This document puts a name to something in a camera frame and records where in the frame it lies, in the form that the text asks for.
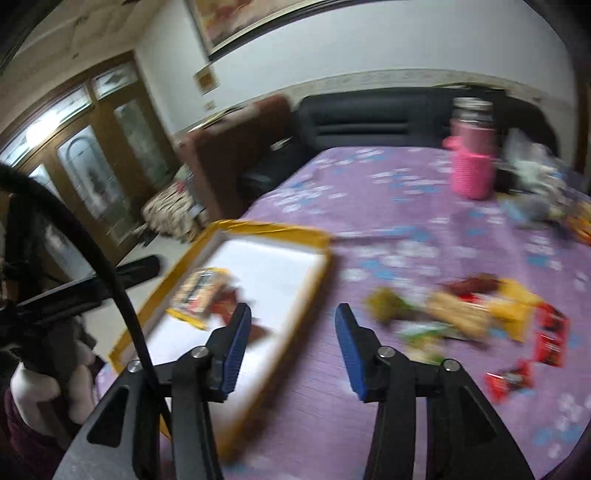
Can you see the yellow snack bag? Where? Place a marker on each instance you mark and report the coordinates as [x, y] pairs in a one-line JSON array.
[[513, 306]]

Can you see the dark red snack bag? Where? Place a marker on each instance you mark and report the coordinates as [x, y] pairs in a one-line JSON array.
[[224, 307]]

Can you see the wooden glass door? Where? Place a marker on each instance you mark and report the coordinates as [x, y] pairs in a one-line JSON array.
[[96, 142]]

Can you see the white plastic bag pile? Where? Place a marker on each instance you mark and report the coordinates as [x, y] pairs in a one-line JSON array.
[[537, 171]]

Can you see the brown peanut bar packet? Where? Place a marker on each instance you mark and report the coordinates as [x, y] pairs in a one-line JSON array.
[[192, 301]]

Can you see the red candy wrapper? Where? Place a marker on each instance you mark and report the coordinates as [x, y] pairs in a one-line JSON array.
[[551, 336], [502, 383]]

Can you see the left hand white glove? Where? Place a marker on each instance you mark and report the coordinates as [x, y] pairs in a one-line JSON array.
[[33, 393]]

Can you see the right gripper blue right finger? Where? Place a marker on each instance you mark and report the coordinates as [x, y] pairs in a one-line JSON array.
[[466, 437]]

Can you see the brown armchair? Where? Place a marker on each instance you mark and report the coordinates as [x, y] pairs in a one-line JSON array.
[[218, 154]]

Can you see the framed wall painting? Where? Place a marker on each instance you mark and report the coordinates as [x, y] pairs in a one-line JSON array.
[[223, 26]]

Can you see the pink bottle with knit sleeve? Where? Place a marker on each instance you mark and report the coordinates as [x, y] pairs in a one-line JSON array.
[[473, 146]]

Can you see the beige cracker packet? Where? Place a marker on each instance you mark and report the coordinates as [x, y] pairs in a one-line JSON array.
[[472, 320]]

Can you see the yellow cardboard box tray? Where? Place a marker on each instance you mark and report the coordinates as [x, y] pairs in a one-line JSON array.
[[276, 269]]

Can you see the pale green snack packet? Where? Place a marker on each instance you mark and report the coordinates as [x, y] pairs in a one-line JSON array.
[[425, 342]]

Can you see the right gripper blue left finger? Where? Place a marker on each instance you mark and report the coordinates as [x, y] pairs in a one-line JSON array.
[[120, 439]]

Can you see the black leather sofa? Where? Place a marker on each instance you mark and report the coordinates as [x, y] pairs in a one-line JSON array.
[[399, 117]]

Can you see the purple floral tablecloth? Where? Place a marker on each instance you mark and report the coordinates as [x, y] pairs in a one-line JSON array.
[[395, 222]]

